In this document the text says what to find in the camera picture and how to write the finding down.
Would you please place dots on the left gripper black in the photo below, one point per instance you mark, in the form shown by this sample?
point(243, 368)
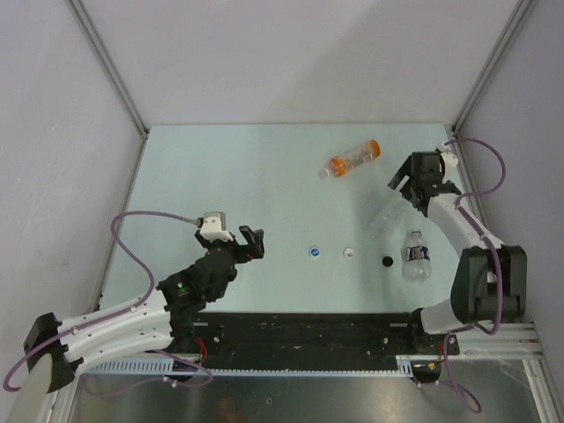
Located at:
point(253, 240)

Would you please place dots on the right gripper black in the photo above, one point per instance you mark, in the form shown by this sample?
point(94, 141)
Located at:
point(404, 170)

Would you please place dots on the clear unlabelled plastic bottle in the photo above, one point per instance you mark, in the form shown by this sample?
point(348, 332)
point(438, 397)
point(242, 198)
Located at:
point(386, 220)

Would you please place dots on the white blue bottle cap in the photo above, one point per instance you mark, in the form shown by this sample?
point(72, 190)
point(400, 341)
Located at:
point(314, 252)

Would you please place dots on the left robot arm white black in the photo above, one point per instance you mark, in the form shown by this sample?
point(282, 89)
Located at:
point(157, 320)

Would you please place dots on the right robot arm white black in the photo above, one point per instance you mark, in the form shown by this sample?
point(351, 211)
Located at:
point(489, 285)

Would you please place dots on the orange label bottle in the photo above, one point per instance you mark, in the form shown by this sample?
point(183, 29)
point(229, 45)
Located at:
point(346, 162)

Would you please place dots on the blue label water bottle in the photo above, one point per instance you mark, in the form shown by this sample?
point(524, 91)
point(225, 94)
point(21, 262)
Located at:
point(416, 259)

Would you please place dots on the black bottle cap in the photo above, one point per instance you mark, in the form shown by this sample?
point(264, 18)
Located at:
point(387, 261)

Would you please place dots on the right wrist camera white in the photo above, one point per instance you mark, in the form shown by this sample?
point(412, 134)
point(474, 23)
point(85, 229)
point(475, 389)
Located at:
point(450, 160)

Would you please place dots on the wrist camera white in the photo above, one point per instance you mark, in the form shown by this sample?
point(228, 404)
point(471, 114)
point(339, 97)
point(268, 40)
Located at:
point(212, 227)
point(450, 160)

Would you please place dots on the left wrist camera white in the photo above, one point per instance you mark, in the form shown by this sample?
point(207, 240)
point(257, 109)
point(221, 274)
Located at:
point(212, 227)

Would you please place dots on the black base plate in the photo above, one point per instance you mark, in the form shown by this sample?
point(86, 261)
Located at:
point(291, 339)

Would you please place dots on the grey slotted cable duct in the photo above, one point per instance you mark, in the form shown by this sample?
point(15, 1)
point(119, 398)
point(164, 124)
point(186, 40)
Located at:
point(164, 366)

